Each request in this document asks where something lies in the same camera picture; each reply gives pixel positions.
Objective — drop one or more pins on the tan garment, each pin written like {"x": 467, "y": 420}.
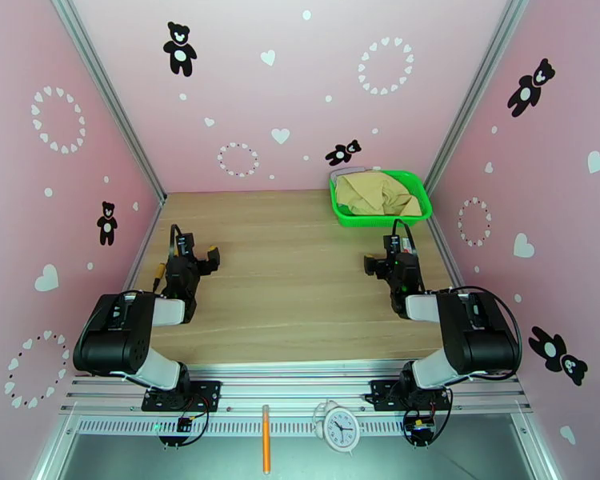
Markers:
{"x": 370, "y": 193}

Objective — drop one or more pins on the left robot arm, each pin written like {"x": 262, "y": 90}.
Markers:
{"x": 110, "y": 338}

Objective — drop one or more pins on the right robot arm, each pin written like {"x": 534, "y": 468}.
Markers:
{"x": 480, "y": 338}

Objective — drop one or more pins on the green plastic basket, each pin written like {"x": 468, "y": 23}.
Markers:
{"x": 380, "y": 221}

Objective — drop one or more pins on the small black circuit board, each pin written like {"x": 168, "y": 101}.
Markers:
{"x": 184, "y": 424}

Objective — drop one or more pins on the circuit board yellow connector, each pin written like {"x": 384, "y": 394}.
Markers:
{"x": 420, "y": 429}

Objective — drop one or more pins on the white twin-bell alarm clock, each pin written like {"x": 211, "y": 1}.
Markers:
{"x": 341, "y": 427}

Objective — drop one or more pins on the orange marker pen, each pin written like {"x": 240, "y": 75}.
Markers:
{"x": 266, "y": 443}

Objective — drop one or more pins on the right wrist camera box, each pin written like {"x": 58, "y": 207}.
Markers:
{"x": 391, "y": 243}

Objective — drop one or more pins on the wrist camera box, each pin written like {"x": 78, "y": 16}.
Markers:
{"x": 185, "y": 243}
{"x": 391, "y": 243}

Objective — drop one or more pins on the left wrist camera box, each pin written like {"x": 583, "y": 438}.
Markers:
{"x": 185, "y": 243}

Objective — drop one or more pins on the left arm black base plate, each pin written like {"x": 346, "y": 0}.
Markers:
{"x": 205, "y": 393}

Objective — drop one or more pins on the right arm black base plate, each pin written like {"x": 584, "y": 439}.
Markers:
{"x": 380, "y": 393}

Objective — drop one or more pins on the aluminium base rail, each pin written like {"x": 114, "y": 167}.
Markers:
{"x": 290, "y": 388}

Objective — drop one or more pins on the aluminium corner post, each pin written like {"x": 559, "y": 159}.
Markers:
{"x": 476, "y": 88}
{"x": 107, "y": 88}

